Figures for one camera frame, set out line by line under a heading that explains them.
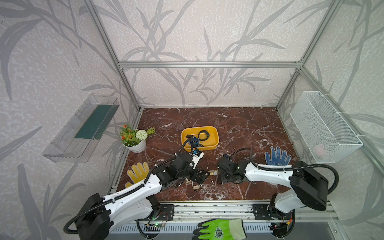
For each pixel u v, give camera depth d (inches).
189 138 41.0
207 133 39.5
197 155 27.4
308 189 16.8
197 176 26.7
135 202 18.6
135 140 34.1
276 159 36.7
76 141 25.2
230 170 26.1
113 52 34.3
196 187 31.7
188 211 29.7
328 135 24.6
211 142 39.3
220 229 26.8
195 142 38.8
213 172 33.9
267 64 37.7
